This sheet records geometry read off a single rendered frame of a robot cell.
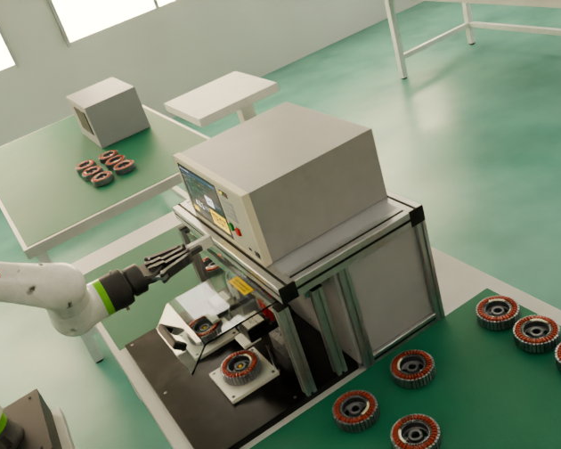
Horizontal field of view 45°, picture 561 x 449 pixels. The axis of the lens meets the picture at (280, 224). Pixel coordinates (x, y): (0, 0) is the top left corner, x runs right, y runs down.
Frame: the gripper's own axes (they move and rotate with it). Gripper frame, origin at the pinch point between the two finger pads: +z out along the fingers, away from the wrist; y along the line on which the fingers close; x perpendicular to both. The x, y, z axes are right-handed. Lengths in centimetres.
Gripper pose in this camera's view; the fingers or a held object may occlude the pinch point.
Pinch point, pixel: (199, 245)
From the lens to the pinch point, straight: 173.3
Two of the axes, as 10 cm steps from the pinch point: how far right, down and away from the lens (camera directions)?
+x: -2.7, -8.4, -4.7
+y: 4.9, 3.0, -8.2
